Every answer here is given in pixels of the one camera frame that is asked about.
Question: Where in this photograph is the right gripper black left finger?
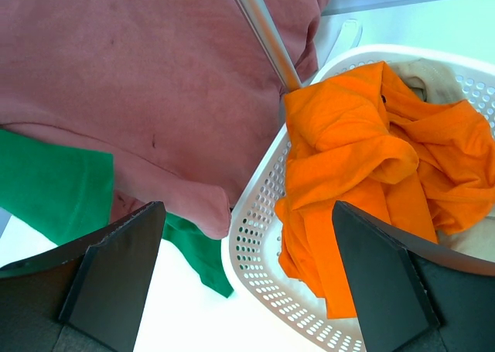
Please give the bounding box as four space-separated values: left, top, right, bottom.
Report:
1 202 166 351

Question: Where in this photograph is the white perforated laundry basket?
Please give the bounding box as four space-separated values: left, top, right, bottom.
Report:
221 44 494 351

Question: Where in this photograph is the metal clothes rack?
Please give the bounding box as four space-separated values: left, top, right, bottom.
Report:
224 0 364 92

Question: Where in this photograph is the orange t shirt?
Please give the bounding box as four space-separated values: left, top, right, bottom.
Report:
275 62 494 319

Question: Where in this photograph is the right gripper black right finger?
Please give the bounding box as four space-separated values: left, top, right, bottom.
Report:
332 201 494 351

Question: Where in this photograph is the green t shirt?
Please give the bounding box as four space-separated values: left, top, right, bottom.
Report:
1 130 234 298

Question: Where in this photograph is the pink t shirt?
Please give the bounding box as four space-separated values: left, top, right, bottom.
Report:
0 0 332 240

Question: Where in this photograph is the beige t shirt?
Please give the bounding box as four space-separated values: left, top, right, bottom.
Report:
391 59 494 262

